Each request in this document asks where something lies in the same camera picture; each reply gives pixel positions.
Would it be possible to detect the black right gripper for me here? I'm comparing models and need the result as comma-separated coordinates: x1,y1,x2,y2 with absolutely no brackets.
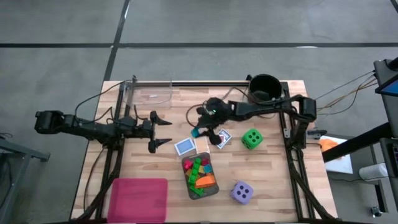
195,98,233,146

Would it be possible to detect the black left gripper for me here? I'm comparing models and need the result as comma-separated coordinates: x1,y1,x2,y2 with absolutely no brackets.
130,110,173,154

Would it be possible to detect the blue playing card box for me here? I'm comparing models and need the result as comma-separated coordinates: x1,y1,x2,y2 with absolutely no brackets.
216,128,233,149

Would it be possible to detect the blue-backed card deck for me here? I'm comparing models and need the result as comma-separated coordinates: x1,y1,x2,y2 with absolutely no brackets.
174,138,196,156

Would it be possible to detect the long green building block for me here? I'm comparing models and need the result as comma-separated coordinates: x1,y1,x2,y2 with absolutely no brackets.
188,157,202,186

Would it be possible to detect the green foam die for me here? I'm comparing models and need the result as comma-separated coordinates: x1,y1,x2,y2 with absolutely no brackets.
241,128,264,150

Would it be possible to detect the short green building block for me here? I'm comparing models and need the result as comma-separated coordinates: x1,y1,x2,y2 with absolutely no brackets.
188,185,205,197

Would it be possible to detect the grey translucent plastic bin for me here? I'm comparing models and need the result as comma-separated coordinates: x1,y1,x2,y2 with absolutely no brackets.
181,151,220,200

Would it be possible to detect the purple foam die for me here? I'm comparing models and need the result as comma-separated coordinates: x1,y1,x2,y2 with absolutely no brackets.
229,180,254,205

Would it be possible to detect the clear plastic bin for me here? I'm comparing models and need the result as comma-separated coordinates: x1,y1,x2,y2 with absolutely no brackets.
123,80,174,110

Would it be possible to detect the pink plastic bin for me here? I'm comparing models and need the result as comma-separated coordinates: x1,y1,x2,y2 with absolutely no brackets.
107,177,169,224

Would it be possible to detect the black pumpkin face bucket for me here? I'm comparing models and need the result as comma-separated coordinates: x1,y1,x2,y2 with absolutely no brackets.
248,73,283,105

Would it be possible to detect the orange object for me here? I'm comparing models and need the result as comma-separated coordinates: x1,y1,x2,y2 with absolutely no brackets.
320,138,340,153

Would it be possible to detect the white paper sheet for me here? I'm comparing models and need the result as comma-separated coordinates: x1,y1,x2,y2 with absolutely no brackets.
320,135,354,175

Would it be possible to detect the grey metal side table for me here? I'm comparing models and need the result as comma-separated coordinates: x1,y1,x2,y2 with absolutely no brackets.
0,135,50,224

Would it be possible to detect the black diagonal beam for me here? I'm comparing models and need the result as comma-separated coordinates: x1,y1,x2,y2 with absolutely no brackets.
322,123,398,162

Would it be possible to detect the white paper roll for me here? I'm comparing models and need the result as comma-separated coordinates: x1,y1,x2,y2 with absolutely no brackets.
359,162,389,180

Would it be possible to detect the grey equipment cart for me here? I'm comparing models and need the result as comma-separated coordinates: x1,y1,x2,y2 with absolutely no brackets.
373,57,398,212

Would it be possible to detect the blue screen tablet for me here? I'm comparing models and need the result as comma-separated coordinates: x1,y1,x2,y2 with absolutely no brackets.
374,74,398,97

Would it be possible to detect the black aluminium table frame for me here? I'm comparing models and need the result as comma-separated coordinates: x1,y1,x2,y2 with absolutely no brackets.
74,76,335,223

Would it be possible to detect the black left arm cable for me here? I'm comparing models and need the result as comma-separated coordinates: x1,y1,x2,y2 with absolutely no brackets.
74,80,125,125

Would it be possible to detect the brown cable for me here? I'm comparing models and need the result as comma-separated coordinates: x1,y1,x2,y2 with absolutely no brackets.
83,146,106,212

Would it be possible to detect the thin black cable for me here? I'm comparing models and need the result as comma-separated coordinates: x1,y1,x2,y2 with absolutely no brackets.
309,70,377,103

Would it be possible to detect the thin tan cable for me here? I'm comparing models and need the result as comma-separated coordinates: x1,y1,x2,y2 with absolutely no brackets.
329,77,379,114

